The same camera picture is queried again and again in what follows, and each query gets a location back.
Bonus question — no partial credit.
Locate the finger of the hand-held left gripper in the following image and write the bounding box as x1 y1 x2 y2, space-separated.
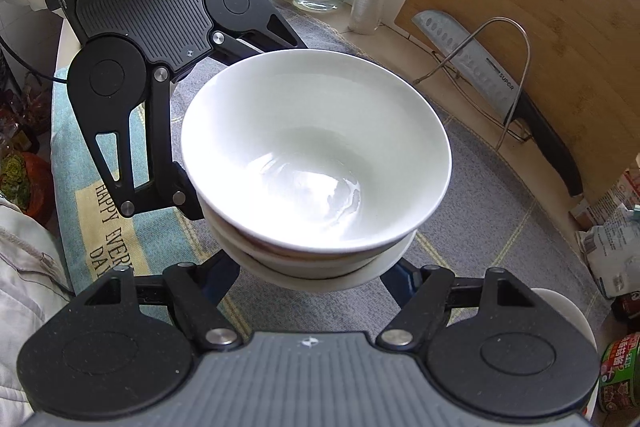
75 67 207 220
212 4 310 68

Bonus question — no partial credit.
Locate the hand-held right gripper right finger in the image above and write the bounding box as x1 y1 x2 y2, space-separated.
376 258 533 349

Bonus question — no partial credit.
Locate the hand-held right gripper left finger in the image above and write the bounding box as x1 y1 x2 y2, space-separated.
92 252 244 352

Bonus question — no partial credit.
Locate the large white pink-flower bowl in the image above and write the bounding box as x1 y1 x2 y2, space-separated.
232 232 417 294

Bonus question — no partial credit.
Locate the small densely flowered white bowl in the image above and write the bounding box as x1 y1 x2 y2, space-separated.
180 49 453 258

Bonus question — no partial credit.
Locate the grey and teal dish towel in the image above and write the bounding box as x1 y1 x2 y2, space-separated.
50 2 613 358

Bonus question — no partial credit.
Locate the orange plastic basin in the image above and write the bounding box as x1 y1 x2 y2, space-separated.
0 151 55 228

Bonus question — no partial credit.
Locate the person's white jacket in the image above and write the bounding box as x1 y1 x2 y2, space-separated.
0 197 76 408

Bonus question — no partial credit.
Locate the crumpled white plastic packet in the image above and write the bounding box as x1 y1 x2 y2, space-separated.
577 204 640 300

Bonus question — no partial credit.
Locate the white and pink paper bag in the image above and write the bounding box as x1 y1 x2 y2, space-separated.
569 169 633 230

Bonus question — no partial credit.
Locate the dark sauce bottle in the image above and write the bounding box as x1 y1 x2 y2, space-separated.
611 289 640 323

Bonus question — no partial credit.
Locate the green-lid food can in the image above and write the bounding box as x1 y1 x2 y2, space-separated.
597 332 640 415

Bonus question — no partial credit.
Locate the bamboo cutting board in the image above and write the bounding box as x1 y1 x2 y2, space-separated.
394 0 640 208

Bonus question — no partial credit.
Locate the black cable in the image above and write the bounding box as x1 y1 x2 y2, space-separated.
0 34 72 84

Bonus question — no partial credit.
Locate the black-handled kitchen knife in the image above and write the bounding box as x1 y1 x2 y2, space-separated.
411 10 585 198

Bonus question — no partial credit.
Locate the metal wire rack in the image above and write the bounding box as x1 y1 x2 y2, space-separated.
412 18 533 152

